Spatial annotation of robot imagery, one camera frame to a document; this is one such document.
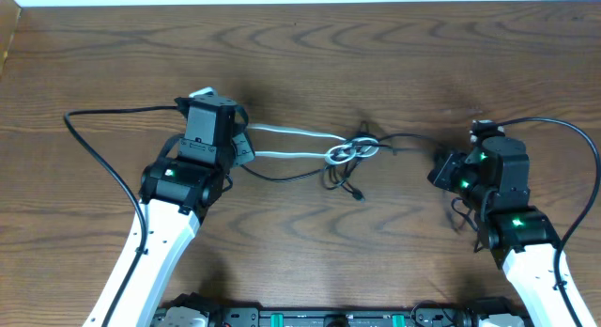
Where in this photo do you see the white cable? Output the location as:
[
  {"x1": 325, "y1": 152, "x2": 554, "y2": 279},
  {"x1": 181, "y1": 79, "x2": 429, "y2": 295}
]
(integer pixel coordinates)
[{"x1": 246, "y1": 122, "x2": 380, "y2": 166}]

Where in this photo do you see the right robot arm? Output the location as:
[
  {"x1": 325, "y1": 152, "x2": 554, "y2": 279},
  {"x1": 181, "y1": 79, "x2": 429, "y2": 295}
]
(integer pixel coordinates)
[{"x1": 428, "y1": 136, "x2": 596, "y2": 326}]

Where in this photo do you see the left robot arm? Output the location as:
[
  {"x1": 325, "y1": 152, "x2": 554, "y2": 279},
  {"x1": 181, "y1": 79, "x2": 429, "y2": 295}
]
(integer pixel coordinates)
[{"x1": 85, "y1": 92, "x2": 254, "y2": 326}]

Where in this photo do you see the cardboard panel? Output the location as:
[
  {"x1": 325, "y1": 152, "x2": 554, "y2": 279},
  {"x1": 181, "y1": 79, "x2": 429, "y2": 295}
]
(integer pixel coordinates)
[{"x1": 0, "y1": 0, "x2": 22, "y2": 72}]

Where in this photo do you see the right camera cable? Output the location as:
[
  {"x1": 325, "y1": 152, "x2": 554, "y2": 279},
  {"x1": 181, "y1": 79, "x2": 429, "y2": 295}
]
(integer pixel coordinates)
[{"x1": 497, "y1": 117, "x2": 601, "y2": 327}]

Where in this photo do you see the camera cable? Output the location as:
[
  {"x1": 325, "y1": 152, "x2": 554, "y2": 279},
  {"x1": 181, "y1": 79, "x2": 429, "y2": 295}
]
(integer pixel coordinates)
[
  {"x1": 63, "y1": 105, "x2": 182, "y2": 327},
  {"x1": 497, "y1": 117, "x2": 601, "y2": 327}
]

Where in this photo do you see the left camera cable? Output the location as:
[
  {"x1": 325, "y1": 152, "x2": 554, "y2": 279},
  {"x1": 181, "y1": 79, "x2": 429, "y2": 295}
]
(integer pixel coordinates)
[{"x1": 63, "y1": 105, "x2": 182, "y2": 327}]

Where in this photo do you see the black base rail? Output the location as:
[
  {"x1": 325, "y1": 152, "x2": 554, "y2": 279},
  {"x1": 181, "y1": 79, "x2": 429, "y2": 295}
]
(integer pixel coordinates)
[{"x1": 152, "y1": 306, "x2": 470, "y2": 327}]

